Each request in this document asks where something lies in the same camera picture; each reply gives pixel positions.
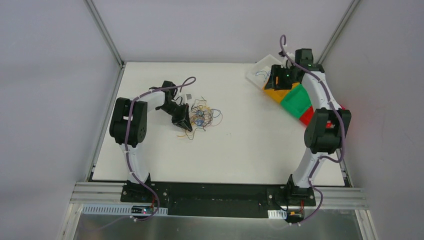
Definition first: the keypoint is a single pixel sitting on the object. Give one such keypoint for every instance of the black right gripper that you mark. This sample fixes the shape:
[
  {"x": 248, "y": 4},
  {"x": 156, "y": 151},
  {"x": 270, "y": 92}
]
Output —
[{"x": 276, "y": 84}]

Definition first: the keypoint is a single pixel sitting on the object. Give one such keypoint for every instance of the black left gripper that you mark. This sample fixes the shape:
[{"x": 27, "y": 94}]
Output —
[{"x": 180, "y": 117}]

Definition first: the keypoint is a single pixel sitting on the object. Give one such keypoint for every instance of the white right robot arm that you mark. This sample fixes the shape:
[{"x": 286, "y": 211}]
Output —
[{"x": 320, "y": 142}]

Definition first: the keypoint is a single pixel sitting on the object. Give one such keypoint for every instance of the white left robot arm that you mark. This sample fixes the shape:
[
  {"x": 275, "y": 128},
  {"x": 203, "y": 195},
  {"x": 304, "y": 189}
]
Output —
[{"x": 128, "y": 124}]

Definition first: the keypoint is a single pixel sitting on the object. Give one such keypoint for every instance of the yellow plastic bin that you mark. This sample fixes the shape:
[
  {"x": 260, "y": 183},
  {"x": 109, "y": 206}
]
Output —
[{"x": 279, "y": 95}]

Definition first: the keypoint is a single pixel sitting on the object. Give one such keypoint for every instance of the clear plastic bin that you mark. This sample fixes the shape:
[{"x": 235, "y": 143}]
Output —
[{"x": 259, "y": 73}]

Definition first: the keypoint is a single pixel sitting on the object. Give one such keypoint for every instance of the green plastic bin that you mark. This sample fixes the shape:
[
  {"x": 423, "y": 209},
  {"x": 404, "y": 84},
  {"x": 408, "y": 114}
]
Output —
[{"x": 297, "y": 101}]

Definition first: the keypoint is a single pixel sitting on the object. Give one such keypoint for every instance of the red plastic bin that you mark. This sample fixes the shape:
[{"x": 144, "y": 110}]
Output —
[{"x": 307, "y": 116}]

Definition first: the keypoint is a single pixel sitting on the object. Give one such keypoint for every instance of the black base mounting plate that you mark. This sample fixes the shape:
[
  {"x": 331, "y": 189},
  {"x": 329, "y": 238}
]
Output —
[{"x": 217, "y": 199}]

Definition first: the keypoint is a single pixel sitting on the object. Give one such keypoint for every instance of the aluminium frame rail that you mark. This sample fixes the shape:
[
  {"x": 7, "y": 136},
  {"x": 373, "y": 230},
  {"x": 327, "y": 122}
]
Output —
[{"x": 338, "y": 198}]

